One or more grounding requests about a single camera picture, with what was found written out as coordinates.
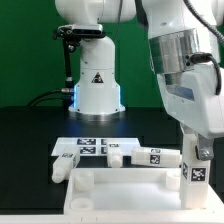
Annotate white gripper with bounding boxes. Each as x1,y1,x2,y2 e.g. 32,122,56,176
157,63,224,161

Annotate white square desk top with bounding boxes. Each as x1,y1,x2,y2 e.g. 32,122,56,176
63,167,224,216

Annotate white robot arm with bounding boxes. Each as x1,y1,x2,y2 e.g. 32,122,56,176
55,0,224,161

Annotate white marker base sheet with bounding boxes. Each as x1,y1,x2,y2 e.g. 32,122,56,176
51,137,140,156

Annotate black cables at base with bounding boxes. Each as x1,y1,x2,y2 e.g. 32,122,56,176
28,87,74,108

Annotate black camera on stand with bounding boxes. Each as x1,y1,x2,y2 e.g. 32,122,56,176
52,24,106,95

